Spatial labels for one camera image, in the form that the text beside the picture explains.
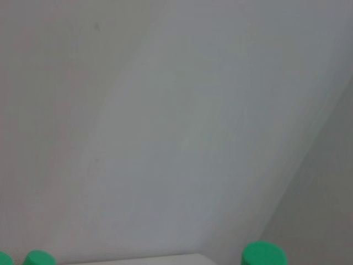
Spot green-capped clear test tube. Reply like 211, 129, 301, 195
23, 250, 57, 265
242, 240, 288, 265
0, 250, 14, 265

